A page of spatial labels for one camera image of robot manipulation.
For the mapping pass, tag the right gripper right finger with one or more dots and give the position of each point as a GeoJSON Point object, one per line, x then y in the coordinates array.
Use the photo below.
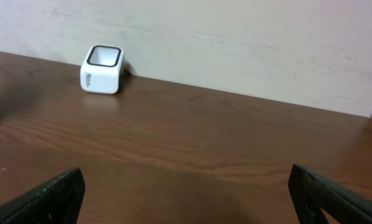
{"type": "Point", "coordinates": [314, 195]}

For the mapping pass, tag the white barcode scanner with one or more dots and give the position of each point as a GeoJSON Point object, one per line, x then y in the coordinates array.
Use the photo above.
{"type": "Point", "coordinates": [105, 70]}

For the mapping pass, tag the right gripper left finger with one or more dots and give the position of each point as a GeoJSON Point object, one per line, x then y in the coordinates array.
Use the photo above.
{"type": "Point", "coordinates": [57, 200]}

